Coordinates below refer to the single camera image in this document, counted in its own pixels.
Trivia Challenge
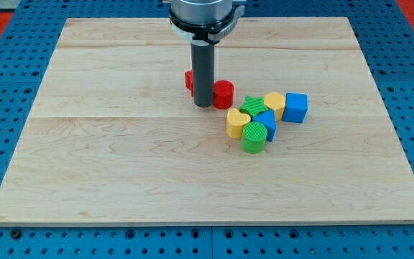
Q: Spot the green star block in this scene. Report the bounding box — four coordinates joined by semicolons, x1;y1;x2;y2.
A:
239;96;268;117

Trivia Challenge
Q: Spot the blue pentagon block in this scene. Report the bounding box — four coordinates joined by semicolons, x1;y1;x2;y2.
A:
252;109;277;142

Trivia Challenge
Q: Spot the yellow heart block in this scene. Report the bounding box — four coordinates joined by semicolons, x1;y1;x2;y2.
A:
226;108;251;138

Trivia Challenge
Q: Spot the green cylinder block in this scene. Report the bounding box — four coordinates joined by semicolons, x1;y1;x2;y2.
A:
241;122;267;154

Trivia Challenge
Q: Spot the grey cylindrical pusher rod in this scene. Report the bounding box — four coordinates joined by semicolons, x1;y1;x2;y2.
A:
190;45;215;108

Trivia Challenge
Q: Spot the blue cube block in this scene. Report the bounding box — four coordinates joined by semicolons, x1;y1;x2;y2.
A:
282;92;308;124

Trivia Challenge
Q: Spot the yellow hexagon block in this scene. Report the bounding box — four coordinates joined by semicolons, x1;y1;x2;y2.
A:
264;92;286;121

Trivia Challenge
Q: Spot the red star block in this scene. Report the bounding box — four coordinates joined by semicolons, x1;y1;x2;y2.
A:
184;70;194;96

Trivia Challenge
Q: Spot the red cylinder block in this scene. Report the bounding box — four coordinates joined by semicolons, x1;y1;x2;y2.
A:
213;80;234;109

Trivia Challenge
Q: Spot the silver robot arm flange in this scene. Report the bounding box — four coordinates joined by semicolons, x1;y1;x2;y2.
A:
168;0;247;47

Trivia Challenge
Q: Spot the light wooden board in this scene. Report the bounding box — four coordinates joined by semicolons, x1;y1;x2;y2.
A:
0;17;414;227

